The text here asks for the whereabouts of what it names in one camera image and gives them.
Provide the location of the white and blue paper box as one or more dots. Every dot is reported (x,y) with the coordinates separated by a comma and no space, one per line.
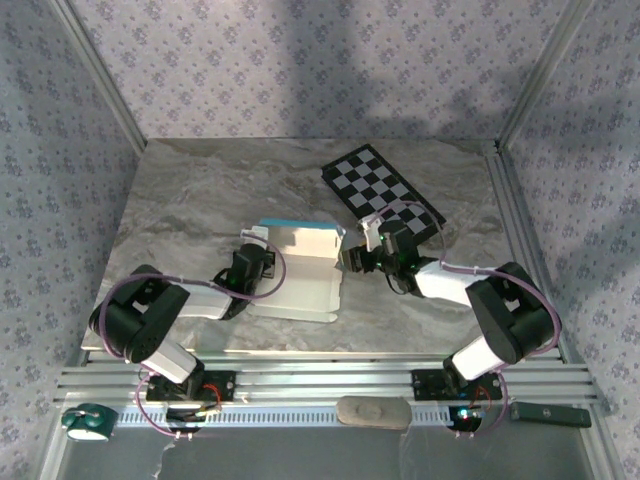
(310,280)

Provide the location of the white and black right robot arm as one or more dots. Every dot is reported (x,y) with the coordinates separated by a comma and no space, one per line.
(445,285)

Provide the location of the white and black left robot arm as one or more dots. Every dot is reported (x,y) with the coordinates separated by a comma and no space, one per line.
(205,300)

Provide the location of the black and white checkerboard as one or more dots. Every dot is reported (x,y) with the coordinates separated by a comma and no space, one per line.
(370,175)

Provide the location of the grey oval pad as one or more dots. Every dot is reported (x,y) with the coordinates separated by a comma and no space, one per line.
(372,412)

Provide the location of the green tape roll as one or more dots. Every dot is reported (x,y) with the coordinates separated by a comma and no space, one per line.
(92,422)

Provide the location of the black rectangular bar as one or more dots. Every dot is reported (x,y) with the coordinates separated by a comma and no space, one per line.
(550,415)

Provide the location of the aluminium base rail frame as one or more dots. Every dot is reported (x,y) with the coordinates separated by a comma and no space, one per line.
(325,380)

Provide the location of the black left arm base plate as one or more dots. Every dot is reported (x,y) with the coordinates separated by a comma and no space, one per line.
(220,386)

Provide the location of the aluminium side rail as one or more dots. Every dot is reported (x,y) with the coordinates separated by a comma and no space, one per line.
(515,225)

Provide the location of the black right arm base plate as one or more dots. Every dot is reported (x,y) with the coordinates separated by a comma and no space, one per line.
(430,385)

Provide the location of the aluminium right corner post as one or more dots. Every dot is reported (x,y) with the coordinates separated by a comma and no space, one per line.
(545,75)

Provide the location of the aluminium corner post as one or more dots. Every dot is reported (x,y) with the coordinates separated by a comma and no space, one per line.
(100,75)
(545,75)

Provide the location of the aluminium left corner post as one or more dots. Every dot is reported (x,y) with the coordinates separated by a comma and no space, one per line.
(100,75)

